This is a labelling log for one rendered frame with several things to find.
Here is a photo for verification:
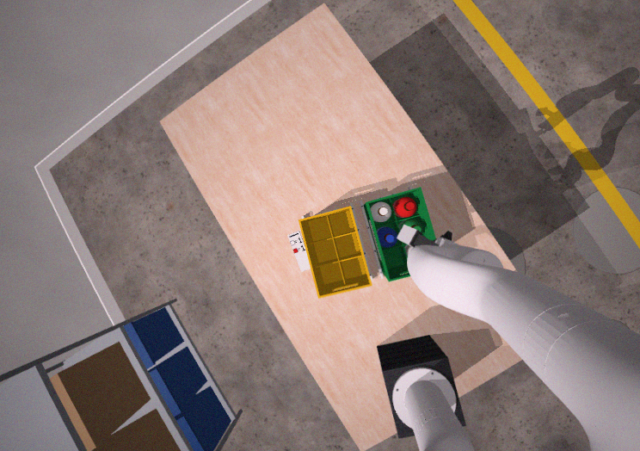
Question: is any green crate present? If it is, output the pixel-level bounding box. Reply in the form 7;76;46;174
364;187;436;279

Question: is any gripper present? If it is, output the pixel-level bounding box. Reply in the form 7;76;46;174
431;231;456;246

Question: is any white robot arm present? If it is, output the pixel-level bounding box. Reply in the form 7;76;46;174
392;225;640;451

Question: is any red bottle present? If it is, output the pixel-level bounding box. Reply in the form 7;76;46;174
393;197;416;218

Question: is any white paper pick list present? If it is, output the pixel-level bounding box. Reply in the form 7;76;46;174
287;231;311;272

